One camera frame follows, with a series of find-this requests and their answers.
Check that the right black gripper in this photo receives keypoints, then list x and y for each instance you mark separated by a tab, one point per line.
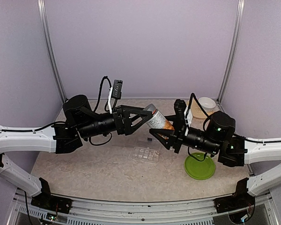
175	137

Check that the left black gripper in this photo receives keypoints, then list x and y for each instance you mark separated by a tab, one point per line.
125	111

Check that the orange pill bottle grey cap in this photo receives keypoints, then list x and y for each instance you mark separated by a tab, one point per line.
158	120

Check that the clear plastic pill organizer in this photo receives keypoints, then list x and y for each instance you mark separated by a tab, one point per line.
146	143

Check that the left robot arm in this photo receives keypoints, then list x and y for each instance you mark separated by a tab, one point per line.
63	137

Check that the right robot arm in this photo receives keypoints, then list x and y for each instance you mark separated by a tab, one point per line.
218	138

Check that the round wooden plate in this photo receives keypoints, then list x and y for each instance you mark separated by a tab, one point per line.
197	112

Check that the white bowl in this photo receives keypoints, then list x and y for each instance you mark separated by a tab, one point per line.
207	104

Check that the green plate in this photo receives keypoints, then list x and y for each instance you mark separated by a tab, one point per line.
199	166

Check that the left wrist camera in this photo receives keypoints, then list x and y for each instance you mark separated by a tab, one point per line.
115	93

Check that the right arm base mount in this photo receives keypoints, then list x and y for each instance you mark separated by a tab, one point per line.
238	200

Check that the right aluminium frame post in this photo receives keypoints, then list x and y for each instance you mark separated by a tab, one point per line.
232	51

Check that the aluminium frame post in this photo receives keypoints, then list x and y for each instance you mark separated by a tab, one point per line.
50	51
232	51

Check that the front aluminium rail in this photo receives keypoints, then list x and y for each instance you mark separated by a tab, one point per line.
98	212

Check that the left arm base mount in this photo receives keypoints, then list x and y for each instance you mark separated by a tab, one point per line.
46	200

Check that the left aluminium frame post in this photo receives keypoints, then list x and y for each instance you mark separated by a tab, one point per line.
50	51

